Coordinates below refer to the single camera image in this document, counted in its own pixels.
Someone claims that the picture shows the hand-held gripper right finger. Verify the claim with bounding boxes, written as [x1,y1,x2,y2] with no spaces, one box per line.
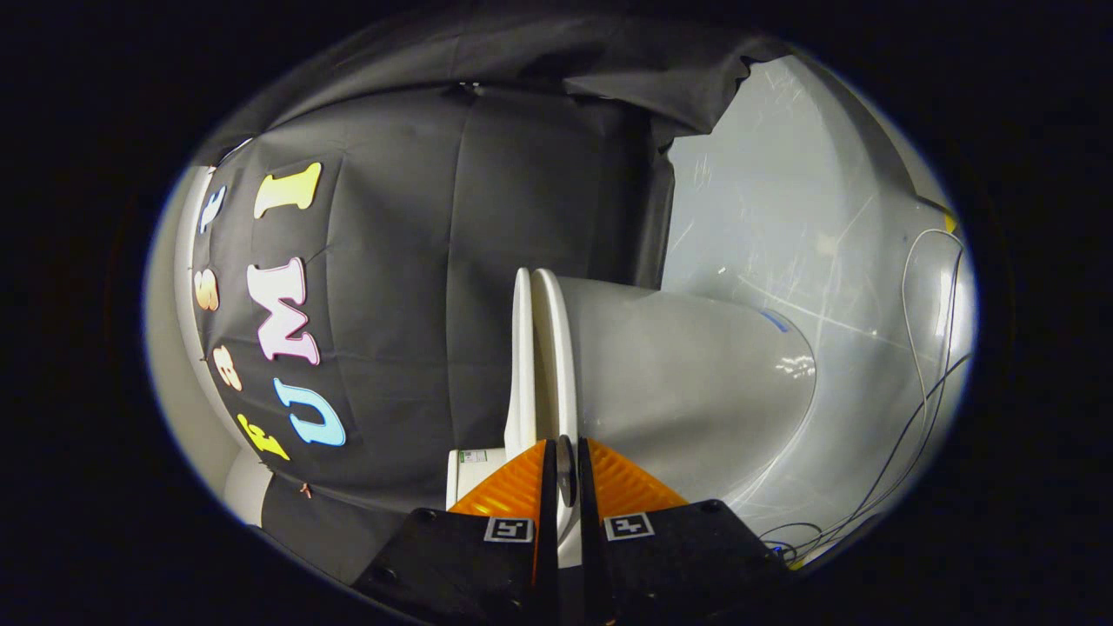
[578,437,792,626]

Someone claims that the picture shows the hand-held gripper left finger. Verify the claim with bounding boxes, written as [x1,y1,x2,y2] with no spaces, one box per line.
[352,439,559,626]

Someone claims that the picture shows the white toilet lid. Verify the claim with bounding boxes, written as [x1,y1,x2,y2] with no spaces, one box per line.
[503,267,582,566]

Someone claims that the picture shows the white toilet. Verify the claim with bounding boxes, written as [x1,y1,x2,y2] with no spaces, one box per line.
[445,274,818,523]

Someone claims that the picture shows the black backdrop cloth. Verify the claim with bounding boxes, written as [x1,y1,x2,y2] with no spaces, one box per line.
[191,17,783,583]

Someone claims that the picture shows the thin floor cables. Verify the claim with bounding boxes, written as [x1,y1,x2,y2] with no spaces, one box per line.
[758,228,971,568]

